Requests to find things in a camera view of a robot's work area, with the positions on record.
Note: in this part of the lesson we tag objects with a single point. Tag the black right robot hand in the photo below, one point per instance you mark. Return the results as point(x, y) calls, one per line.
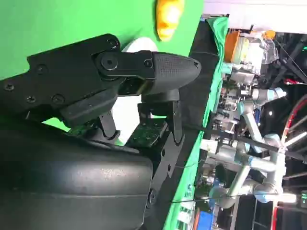
point(72, 177)

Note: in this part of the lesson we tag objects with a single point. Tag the lilac plate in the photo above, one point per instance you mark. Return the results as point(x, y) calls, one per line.
point(127, 115)

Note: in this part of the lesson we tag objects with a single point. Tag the blue crate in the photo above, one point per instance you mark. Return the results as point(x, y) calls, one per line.
point(205, 219)

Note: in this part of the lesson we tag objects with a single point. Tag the black table skirt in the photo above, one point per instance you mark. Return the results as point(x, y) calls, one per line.
point(200, 95)

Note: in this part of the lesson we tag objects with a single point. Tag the green table cloth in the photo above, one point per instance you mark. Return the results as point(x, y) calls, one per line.
point(60, 19)

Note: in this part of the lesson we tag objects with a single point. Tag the black metal bar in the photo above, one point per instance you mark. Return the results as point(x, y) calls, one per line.
point(254, 143)

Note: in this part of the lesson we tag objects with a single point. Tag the orange storage box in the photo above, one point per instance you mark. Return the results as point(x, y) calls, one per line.
point(231, 45)

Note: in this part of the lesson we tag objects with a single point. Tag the red hoop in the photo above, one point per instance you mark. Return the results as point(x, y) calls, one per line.
point(289, 117)

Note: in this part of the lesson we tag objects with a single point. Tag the clear plastic bag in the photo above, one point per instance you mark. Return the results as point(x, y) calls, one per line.
point(269, 51)

